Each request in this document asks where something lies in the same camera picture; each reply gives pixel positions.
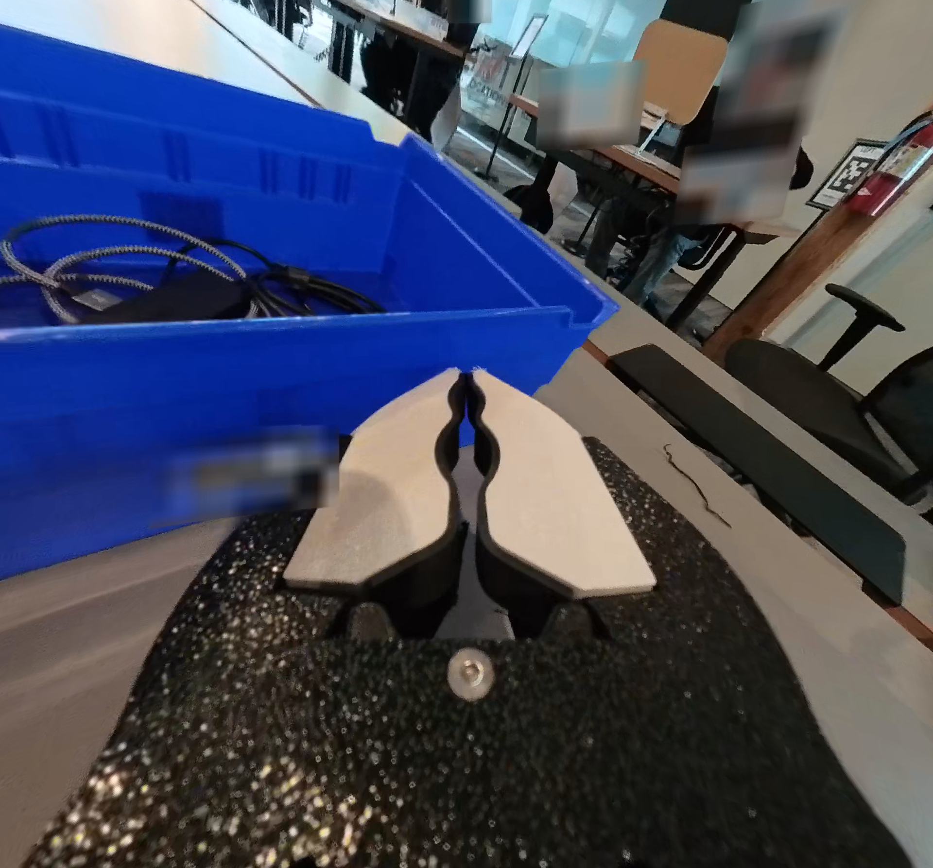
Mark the black and white marker sign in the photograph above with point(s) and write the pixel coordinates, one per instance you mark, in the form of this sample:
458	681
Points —
849	172

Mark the grey usb hub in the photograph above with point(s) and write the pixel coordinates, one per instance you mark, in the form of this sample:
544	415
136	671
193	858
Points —
182	300

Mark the black mesh office chair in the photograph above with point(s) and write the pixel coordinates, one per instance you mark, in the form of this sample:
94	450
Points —
802	387

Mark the black thread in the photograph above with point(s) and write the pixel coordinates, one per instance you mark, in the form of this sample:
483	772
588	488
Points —
678	473

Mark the long wooden office desk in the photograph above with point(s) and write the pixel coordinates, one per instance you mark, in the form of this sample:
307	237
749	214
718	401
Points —
408	26

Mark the black sign stand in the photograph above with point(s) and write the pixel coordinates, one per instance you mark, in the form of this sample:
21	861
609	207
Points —
530	30

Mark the blue plastic bin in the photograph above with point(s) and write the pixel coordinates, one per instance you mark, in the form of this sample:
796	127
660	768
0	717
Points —
219	387

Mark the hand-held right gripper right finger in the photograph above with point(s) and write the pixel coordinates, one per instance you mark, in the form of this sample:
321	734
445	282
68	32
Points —
554	504

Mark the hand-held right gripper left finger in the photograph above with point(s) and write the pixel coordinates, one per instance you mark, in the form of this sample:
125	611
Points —
386	496

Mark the red fire extinguisher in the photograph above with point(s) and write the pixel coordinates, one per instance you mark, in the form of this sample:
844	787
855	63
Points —
886	187

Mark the wooden post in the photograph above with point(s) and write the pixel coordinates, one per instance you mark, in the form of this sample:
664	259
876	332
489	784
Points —
787	278

